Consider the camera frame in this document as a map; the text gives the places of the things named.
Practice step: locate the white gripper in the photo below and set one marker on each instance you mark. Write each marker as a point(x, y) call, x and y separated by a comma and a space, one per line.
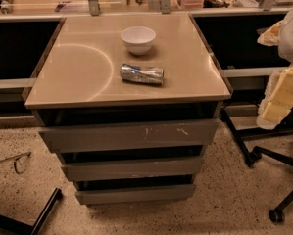
point(291, 39)

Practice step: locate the grey drawer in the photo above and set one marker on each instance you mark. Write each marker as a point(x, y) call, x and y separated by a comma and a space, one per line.
point(126, 136)
point(132, 168)
point(140, 194)

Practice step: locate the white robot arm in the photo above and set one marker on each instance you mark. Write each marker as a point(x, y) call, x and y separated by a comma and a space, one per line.
point(278, 101)

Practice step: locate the grey top drawer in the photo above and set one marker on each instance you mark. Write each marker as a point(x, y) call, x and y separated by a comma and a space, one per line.
point(126, 136)

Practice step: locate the grey drawer cabinet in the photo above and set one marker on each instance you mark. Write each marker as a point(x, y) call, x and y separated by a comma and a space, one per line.
point(128, 104)

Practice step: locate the grey bottom drawer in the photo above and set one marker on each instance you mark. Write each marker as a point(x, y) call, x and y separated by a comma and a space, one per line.
point(140, 194)

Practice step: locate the crushed silver can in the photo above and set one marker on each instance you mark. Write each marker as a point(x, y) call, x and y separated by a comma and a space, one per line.
point(145, 75)

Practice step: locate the white bowl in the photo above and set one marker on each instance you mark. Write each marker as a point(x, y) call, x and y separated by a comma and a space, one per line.
point(138, 40)

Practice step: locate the black stand leg left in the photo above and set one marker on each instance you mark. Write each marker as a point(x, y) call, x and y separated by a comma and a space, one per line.
point(20, 228)

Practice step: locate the black table frame leg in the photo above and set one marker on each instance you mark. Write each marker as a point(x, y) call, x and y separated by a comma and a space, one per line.
point(251, 156)

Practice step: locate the thin metal wire hook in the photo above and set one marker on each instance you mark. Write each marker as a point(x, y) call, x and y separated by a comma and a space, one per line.
point(19, 162)

